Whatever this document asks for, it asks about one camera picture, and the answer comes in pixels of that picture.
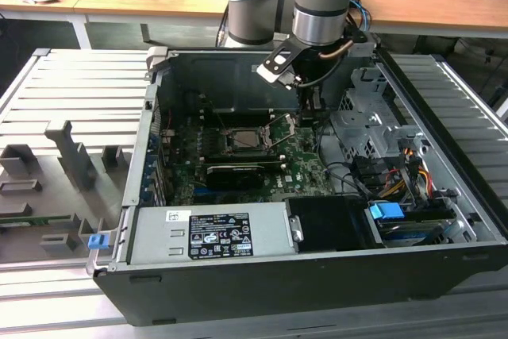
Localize metal socket cover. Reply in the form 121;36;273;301
261;114;298;148

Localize metal locking lever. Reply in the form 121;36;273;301
199;93;231;136

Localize CPU socket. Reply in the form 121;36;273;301
219;125;277;156

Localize metal drive cage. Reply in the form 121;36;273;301
329;67;433;165

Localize green motherboard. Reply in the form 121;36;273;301
152;92;342;205

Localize black graphics card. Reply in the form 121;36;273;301
205;163;266;192

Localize black plastic shroud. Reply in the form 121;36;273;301
285;195;384;255

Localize blue disk carrier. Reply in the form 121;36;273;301
368;202;456;247

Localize grey power supply unit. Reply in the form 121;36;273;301
129;202;298;264

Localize open black PC case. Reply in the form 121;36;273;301
85;47;508;326

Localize grey parts rack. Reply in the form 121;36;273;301
0;119;133;261

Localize blue case latch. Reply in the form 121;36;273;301
87;233;110;252

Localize green RAM stick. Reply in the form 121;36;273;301
0;214;73;225

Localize black camera bracket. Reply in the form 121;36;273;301
263;37;307;80

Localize brown sleeved cable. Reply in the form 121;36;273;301
318;38;355;61

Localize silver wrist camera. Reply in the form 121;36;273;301
256;51;298;87

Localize blue arm cables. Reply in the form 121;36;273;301
352;0;373;33

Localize black cable bundle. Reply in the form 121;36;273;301
316;116;371;199

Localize yellow red wire bundle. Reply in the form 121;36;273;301
379;147;434;202

